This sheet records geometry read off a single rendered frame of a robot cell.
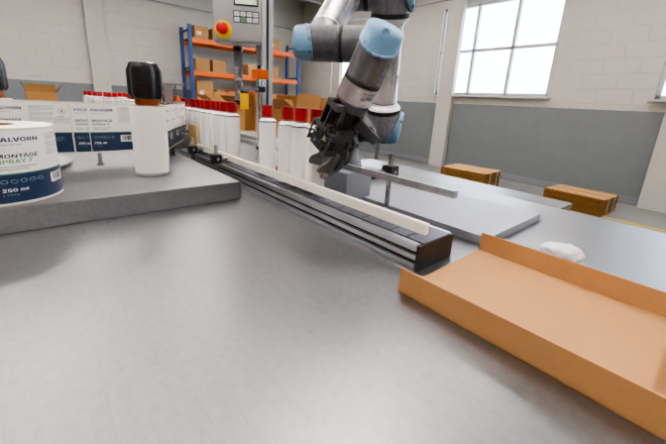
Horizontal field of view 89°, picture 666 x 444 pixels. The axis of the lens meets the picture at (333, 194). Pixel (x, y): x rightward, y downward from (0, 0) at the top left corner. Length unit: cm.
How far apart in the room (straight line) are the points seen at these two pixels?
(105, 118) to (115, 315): 81
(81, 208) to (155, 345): 48
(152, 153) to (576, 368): 97
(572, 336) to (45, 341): 62
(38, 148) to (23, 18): 785
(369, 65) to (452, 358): 48
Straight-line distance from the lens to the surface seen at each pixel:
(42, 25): 870
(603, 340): 57
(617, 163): 594
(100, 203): 88
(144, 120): 103
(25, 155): 88
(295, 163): 88
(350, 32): 76
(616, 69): 599
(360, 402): 38
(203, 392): 39
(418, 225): 59
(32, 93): 651
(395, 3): 110
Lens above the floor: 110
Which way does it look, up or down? 15 degrees down
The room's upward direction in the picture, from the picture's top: 3 degrees clockwise
